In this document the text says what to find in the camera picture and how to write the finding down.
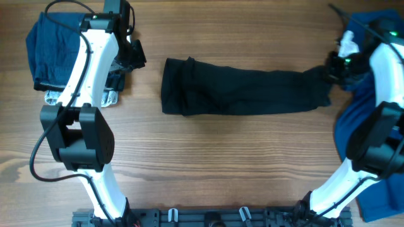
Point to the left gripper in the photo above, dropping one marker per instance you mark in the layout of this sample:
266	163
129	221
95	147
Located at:
139	60

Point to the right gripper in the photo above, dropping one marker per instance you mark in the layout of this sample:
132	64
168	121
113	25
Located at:
330	73

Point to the black polo shirt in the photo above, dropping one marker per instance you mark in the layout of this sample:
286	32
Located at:
191	87

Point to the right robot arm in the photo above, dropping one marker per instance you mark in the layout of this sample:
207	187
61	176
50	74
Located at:
374	133

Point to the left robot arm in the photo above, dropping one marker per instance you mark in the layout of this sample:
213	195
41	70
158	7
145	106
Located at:
76	131

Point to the folded light grey garment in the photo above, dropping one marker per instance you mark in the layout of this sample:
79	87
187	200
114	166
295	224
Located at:
109	97

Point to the folded dark blue garment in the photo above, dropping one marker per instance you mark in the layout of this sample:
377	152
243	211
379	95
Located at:
52	50

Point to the blue polo shirt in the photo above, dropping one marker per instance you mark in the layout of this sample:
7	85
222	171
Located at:
385	198

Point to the left grey rail clip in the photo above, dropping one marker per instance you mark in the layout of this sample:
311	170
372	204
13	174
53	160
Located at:
173	215

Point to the grey rail clip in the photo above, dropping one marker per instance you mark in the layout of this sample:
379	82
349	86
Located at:
173	215
245	216

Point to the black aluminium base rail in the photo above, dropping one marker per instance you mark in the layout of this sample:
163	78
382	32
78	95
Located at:
268	217

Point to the right grey rail clip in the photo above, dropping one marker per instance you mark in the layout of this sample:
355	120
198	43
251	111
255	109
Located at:
245	216

